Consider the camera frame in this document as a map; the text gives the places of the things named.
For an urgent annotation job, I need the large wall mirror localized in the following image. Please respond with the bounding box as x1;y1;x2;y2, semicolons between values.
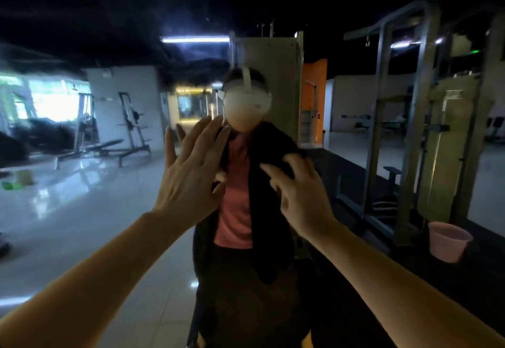
0;0;505;348

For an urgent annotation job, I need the dark brown cleaning cloth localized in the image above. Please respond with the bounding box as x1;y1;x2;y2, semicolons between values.
251;123;305;173

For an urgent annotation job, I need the person's right forearm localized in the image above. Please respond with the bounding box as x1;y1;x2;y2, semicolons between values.
304;218;505;348

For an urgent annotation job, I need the person's right hand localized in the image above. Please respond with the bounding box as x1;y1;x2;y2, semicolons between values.
259;152;338;242

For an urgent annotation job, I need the person's left hand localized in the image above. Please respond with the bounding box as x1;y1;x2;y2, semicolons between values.
151;115;233;232

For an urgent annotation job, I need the person's left forearm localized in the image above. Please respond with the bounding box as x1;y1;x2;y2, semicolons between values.
0;211;198;348

